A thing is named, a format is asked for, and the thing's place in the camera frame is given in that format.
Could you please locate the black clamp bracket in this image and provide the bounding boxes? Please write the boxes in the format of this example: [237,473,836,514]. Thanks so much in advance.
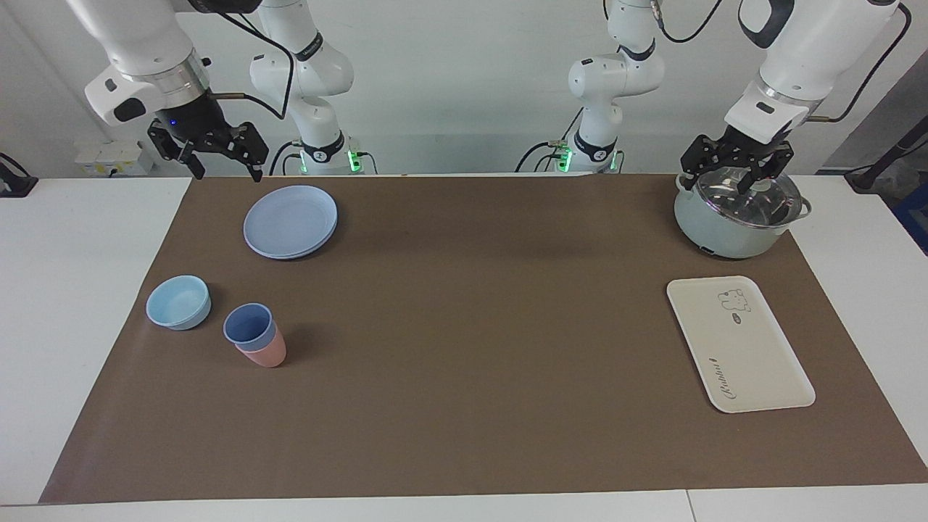
[0,152,38,198]

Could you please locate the pale green cooking pot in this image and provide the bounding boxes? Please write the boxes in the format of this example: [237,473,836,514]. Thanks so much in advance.
[673,165,813,260]

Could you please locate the blue round plate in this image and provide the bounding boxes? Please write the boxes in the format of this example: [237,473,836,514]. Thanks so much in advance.
[243,185,339,260]

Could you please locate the brown table mat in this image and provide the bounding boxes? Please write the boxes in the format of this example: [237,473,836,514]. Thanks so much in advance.
[40,174,928,505]

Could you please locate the black stand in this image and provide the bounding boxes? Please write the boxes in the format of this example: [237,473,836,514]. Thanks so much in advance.
[845,116,928,194]

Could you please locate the light blue bowl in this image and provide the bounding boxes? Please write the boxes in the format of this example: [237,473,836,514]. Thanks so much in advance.
[146,275,212,331]

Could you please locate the blue box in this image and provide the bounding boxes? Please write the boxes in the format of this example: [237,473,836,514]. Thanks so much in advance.
[892,181,928,256]

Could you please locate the black arm gripper cable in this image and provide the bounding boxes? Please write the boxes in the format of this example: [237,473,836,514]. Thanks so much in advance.
[196,0,294,121]
[807,3,913,124]

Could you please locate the cream rectangular rabbit tray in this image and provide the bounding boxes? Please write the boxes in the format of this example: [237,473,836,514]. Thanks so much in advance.
[666,275,816,414]

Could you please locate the black left arm gripper cable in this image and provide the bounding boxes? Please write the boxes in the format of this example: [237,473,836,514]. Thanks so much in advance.
[807,3,913,124]

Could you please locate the black arm base cables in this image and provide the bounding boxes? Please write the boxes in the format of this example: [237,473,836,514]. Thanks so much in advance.
[269,141,378,176]
[515,109,583,174]

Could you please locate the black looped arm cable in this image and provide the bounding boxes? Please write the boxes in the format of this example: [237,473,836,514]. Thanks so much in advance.
[651,0,726,44]

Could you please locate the black left arm base cables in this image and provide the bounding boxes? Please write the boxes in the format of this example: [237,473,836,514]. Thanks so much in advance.
[515,109,583,174]

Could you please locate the glass pot lid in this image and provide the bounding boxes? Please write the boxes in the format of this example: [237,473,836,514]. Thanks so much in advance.
[678,165,805,231]

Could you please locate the white power strip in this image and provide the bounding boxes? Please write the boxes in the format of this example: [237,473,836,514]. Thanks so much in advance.
[75,141,154,176]

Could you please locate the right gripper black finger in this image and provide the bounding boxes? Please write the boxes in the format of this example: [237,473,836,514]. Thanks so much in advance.
[148,119,207,181]
[217,121,270,183]

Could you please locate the black right arm gripper cable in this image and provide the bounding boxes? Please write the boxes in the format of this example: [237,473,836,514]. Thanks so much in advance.
[196,0,294,121]

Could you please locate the pink cup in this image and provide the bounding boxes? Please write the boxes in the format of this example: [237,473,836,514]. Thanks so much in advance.
[233,326,287,368]

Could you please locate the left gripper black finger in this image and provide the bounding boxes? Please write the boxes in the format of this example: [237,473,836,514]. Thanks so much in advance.
[739,144,795,196]
[679,133,726,191]

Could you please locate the black right arm base cables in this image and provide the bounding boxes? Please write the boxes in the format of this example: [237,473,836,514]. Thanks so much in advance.
[269,141,378,176]

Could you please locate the blue ribbed cup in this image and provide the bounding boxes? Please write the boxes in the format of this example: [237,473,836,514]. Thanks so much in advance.
[223,302,278,353]

